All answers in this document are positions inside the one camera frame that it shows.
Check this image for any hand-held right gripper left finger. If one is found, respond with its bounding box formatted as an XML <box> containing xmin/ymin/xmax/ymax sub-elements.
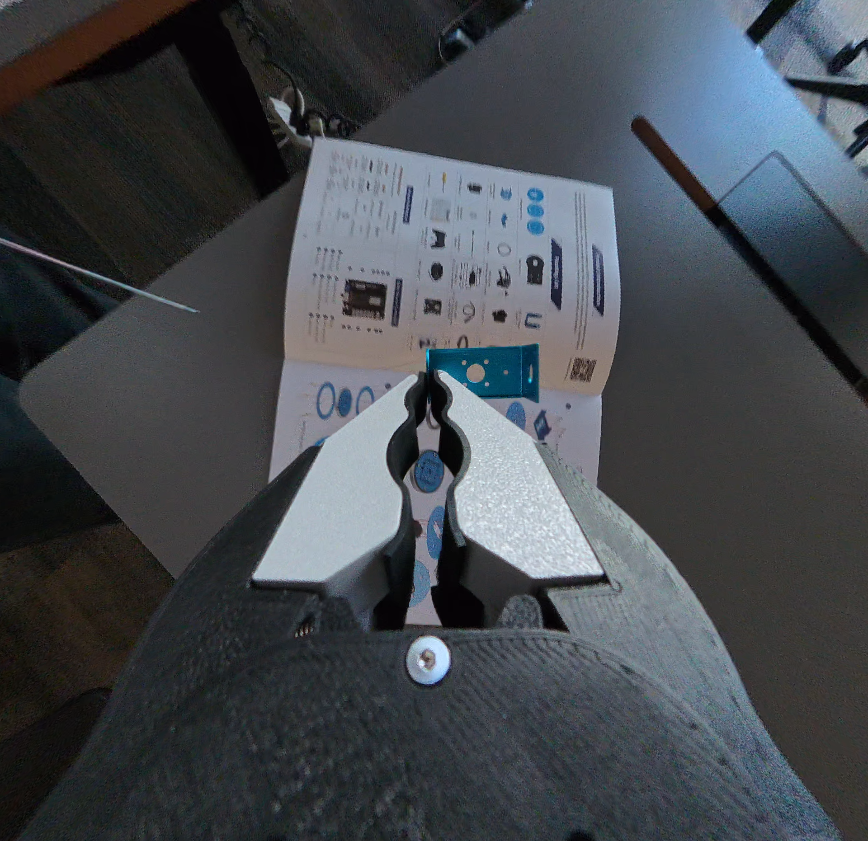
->
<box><xmin>251</xmin><ymin>373</ymin><xmax>423</xmax><ymax>630</ymax></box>

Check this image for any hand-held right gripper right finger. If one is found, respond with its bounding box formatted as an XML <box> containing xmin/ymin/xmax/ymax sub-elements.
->
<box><xmin>431</xmin><ymin>369</ymin><xmax>606</xmax><ymax>630</ymax></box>

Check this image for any black chair base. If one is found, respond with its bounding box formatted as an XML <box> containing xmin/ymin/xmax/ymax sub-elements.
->
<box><xmin>787</xmin><ymin>38</ymin><xmax>868</xmax><ymax>160</ymax></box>

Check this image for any white printed instruction sheet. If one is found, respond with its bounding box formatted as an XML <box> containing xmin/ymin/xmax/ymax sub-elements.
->
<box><xmin>268</xmin><ymin>138</ymin><xmax>623</xmax><ymax>628</ymax></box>

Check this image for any white power strip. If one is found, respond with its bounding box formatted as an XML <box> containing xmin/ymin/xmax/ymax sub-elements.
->
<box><xmin>266</xmin><ymin>85</ymin><xmax>326</xmax><ymax>144</ymax></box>

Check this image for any black desk cable lid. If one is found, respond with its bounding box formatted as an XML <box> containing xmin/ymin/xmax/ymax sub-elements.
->
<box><xmin>719</xmin><ymin>151</ymin><xmax>868</xmax><ymax>388</ymax></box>

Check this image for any white cord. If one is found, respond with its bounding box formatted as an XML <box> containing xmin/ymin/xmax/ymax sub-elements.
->
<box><xmin>0</xmin><ymin>236</ymin><xmax>201</xmax><ymax>313</ymax></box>

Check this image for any blue metal bracket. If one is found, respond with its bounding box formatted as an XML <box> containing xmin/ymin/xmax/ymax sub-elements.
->
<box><xmin>425</xmin><ymin>343</ymin><xmax>541</xmax><ymax>404</ymax></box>

